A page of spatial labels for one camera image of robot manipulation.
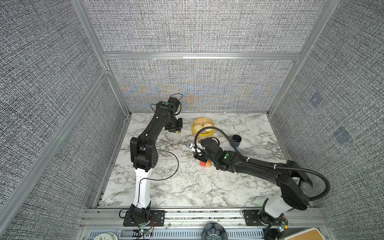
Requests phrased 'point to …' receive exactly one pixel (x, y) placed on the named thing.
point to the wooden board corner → (310, 234)
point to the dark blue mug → (236, 139)
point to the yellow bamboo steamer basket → (203, 134)
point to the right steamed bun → (206, 124)
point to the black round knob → (214, 231)
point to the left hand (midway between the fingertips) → (179, 130)
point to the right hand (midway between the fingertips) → (198, 143)
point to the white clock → (106, 236)
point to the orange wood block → (202, 164)
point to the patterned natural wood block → (178, 132)
